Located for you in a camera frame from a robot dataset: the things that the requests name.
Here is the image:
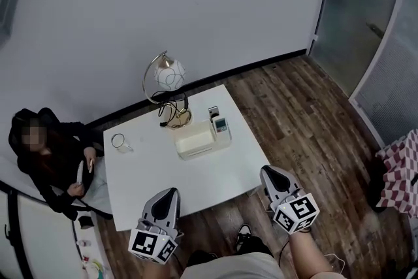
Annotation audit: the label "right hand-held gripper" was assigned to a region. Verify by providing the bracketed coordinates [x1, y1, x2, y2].
[259, 165, 320, 236]

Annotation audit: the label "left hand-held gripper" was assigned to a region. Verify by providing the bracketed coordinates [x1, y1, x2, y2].
[128, 188, 184, 265]

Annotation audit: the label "cream plastic organizer tray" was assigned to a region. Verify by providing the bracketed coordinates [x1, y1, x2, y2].
[172, 106, 233, 161]

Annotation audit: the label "white remote control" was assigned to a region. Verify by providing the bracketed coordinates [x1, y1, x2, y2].
[212, 117, 229, 135]

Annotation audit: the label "person's right forearm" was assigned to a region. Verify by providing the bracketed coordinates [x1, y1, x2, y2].
[286, 227, 334, 279]

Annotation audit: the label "person's black white right shoe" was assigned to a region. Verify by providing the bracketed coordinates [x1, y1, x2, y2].
[234, 223, 253, 255]

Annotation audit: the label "person's black trousers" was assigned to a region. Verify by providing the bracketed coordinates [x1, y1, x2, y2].
[187, 234, 274, 267]

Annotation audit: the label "glass mug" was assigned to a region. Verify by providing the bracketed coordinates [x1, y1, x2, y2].
[110, 133, 135, 155]

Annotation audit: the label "person's beige shirt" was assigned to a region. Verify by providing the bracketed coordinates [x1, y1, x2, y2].
[180, 252, 347, 279]

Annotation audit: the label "white bowl with colourful items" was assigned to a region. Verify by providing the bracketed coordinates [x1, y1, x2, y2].
[83, 258, 106, 279]

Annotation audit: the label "black bag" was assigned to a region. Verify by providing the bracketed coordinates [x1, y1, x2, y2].
[368, 156, 389, 214]

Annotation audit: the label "red white checkered bag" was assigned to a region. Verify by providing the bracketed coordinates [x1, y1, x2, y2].
[374, 129, 418, 218]

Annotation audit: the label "white black-framed desk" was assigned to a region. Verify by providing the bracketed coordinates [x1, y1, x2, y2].
[0, 179, 109, 279]

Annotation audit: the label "brass globe table lamp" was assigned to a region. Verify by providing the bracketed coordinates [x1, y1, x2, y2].
[142, 50, 194, 131]

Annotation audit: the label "glass partition with blinds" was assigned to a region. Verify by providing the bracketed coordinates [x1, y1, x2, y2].
[348, 0, 418, 148]

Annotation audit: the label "frosted glass door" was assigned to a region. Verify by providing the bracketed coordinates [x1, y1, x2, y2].
[308, 0, 405, 97]

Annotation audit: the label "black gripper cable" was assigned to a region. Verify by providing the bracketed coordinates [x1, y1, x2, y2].
[278, 235, 292, 274]

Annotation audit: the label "black lamp cable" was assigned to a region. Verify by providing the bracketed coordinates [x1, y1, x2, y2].
[152, 90, 191, 128]

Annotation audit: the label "metal door handle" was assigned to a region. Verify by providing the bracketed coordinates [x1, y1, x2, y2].
[365, 22, 385, 39]

